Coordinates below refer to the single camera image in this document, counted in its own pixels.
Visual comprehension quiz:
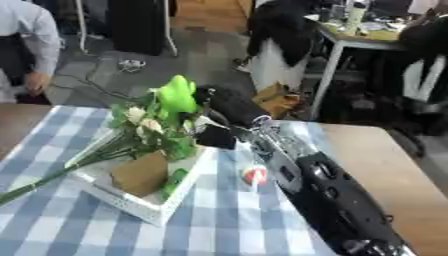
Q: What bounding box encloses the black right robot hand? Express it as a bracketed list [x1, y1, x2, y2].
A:
[190, 84, 273, 150]

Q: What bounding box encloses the person's hand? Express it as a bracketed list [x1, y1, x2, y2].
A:
[22, 71, 55, 97]

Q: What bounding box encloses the green soft toy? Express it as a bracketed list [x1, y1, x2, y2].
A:
[154, 74, 202, 116]

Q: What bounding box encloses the white open box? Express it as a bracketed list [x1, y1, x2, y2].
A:
[61, 127, 221, 228]

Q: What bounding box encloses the brown paper bag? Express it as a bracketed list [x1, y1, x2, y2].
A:
[250, 81, 310, 120]

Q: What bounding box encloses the person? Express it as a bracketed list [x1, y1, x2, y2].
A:
[0, 0, 63, 105]

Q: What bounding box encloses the red and white toy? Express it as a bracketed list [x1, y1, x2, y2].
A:
[239, 164, 272, 195]

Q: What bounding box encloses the artificial flower bouquet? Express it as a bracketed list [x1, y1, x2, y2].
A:
[0, 95, 205, 206]

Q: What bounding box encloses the white power strip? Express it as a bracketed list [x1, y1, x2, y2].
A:
[117, 58, 149, 73]

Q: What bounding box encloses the green toy vegetable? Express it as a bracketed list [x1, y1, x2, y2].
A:
[159, 167, 193, 202]

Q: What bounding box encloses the black cabinet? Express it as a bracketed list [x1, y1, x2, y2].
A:
[106, 0, 168, 57]

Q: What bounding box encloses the white table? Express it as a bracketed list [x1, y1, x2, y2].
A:
[306, 19, 413, 122]

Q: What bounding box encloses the white bottle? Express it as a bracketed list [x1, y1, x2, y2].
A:
[341, 1, 371, 37]

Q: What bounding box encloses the black and white jacket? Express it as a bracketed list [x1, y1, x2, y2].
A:
[397, 13, 448, 105]

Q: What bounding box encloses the black floor cable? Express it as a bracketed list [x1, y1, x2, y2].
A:
[50, 55, 144, 102]

